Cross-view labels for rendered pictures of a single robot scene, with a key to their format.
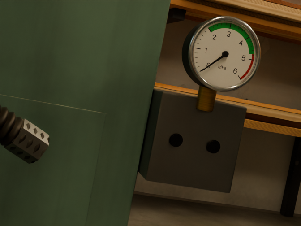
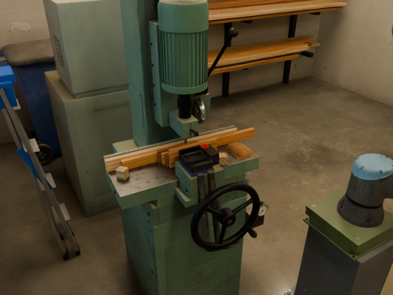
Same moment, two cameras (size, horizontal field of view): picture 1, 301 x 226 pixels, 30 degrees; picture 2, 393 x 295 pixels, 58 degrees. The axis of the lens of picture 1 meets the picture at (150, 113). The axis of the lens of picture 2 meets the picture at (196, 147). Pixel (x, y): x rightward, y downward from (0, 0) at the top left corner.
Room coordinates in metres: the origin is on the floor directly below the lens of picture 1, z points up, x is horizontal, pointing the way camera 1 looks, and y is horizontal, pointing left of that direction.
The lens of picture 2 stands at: (-0.62, 0.55, 1.67)
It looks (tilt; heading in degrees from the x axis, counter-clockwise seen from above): 30 degrees down; 345
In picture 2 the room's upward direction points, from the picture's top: straight up
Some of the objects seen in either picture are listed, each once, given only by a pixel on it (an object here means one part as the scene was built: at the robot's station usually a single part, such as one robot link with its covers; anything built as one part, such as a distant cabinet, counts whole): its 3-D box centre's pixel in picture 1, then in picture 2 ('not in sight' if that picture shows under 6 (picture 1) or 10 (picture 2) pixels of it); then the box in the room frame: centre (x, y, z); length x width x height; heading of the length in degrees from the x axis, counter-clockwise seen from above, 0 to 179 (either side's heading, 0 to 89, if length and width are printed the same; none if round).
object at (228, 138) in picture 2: not in sight; (193, 147); (0.65, 0.22, 0.92); 0.62 x 0.02 x 0.04; 102
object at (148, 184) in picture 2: not in sight; (189, 174); (0.53, 0.26, 0.87); 0.61 x 0.30 x 0.06; 102
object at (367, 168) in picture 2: not in sight; (372, 178); (0.36, -0.48, 0.83); 0.17 x 0.15 x 0.18; 69
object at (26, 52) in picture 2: not in sight; (50, 100); (2.50, 1.02, 0.48); 0.64 x 0.54 x 0.97; 107
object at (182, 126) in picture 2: not in sight; (183, 124); (0.66, 0.25, 1.03); 0.14 x 0.07 x 0.09; 12
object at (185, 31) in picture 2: not in sight; (183, 46); (0.64, 0.25, 1.35); 0.18 x 0.18 x 0.31
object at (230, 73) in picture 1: (216, 64); (259, 209); (0.49, -0.05, 0.65); 0.06 x 0.04 x 0.08; 102
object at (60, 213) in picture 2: not in sight; (34, 172); (1.17, 0.98, 0.58); 0.27 x 0.25 x 1.16; 105
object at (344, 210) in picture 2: not in sight; (362, 203); (0.36, -0.47, 0.69); 0.19 x 0.19 x 0.10
